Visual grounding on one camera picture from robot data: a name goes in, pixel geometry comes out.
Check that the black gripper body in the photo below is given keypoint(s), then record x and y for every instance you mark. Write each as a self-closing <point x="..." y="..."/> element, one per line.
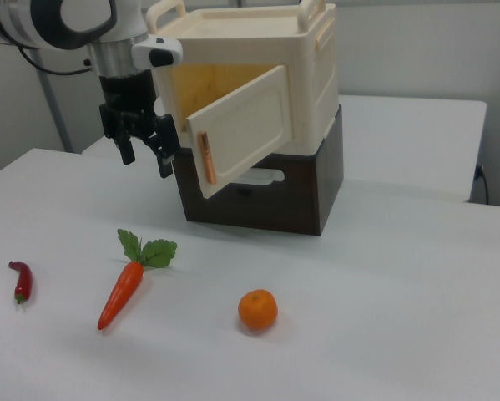
<point x="128" y="108"/>

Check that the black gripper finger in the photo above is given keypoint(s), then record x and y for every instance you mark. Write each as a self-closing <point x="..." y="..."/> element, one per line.
<point x="128" y="153"/>
<point x="165" y="167"/>

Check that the cream cabinet door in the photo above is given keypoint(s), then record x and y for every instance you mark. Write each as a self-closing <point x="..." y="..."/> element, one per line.
<point x="249" y="125"/>

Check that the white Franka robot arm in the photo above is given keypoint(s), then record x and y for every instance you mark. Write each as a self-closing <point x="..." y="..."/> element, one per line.
<point x="120" y="21"/>

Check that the cream plastic cabinet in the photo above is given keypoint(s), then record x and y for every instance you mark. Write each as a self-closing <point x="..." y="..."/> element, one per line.
<point x="308" y="54"/>

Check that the grey metal pole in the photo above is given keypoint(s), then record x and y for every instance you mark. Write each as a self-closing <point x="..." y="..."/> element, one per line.
<point x="55" y="108"/>

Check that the dark brown drawer box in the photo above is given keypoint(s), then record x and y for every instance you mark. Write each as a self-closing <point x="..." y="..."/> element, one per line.
<point x="283" y="204"/>

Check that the orange toy carrot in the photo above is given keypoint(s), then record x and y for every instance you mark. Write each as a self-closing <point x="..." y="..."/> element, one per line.
<point x="122" y="292"/>

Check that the red chili pepper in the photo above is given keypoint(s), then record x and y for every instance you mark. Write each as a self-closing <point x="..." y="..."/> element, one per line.
<point x="24" y="282"/>

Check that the orange mandarin fruit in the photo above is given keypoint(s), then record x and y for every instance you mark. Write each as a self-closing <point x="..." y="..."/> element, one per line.
<point x="257" y="310"/>

